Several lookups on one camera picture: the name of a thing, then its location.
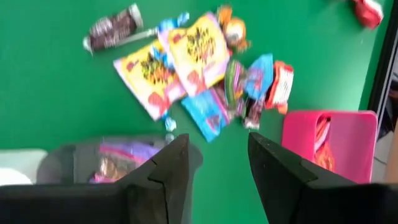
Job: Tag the blue candy packet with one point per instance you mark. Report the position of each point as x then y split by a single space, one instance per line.
259 77
206 113

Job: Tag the brown chocolate bar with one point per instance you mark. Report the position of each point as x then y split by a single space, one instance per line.
253 113
113 29

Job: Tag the dark translucent plastic bin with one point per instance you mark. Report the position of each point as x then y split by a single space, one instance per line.
62 165

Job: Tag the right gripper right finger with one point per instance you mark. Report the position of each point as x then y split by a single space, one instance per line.
311 199

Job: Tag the black table frame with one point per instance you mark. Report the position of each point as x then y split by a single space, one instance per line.
384 77

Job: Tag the red plastic bin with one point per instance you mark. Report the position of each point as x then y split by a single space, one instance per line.
351 146

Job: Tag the striped purple candy packet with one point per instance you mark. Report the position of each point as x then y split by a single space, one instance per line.
234 84

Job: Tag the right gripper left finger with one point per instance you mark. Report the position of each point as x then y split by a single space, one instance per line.
93 202

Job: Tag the white plastic bin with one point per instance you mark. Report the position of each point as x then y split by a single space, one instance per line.
18 165

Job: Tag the green table mat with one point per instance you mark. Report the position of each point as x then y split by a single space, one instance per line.
46 93

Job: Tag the yellow sour candy packet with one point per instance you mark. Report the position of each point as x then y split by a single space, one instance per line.
199 53
149 81

